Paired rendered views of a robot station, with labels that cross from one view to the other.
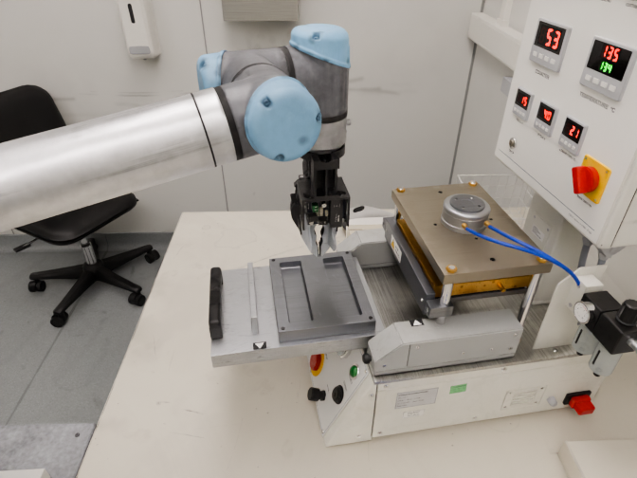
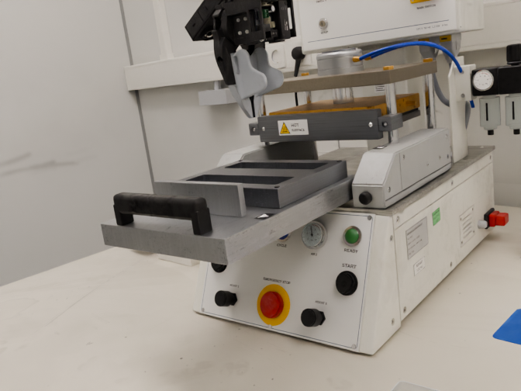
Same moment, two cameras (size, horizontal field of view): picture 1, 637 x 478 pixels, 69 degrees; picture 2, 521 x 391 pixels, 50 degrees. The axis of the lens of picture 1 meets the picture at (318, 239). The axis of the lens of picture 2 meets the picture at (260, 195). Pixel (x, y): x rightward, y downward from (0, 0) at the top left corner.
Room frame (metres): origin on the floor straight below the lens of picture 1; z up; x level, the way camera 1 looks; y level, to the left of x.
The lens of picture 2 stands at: (0.05, 0.50, 1.14)
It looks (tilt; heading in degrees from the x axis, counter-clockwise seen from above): 13 degrees down; 320
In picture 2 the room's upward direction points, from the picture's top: 8 degrees counter-clockwise
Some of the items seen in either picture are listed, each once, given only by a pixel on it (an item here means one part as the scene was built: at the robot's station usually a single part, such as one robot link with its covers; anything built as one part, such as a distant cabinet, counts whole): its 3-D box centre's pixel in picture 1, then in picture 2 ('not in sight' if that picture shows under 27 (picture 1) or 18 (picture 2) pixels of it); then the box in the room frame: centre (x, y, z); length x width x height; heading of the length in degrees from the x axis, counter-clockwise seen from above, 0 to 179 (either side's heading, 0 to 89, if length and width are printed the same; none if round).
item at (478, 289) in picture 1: (460, 244); (346, 98); (0.67, -0.26, 1.07); 0.22 x 0.17 x 0.10; 9
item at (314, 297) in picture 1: (318, 291); (257, 180); (0.64, 0.00, 0.98); 0.20 x 0.17 x 0.03; 9
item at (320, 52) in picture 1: (318, 73); not in sight; (0.62, 0.00, 1.38); 0.09 x 0.08 x 0.11; 111
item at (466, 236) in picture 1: (482, 238); (361, 84); (0.67, -0.29, 1.08); 0.31 x 0.24 x 0.13; 9
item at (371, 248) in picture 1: (394, 246); (264, 163); (0.81, -0.17, 0.97); 0.25 x 0.05 x 0.07; 99
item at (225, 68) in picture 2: (304, 210); (230, 50); (0.63, 0.02, 1.16); 0.05 x 0.02 x 0.09; 99
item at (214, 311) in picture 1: (216, 300); (159, 211); (0.61, 0.18, 0.99); 0.15 x 0.02 x 0.04; 9
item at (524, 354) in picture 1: (463, 296); (360, 171); (0.69, -0.29, 0.93); 0.46 x 0.35 x 0.01; 99
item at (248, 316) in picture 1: (293, 299); (236, 196); (0.63, 0.05, 0.97); 0.30 x 0.22 x 0.08; 99
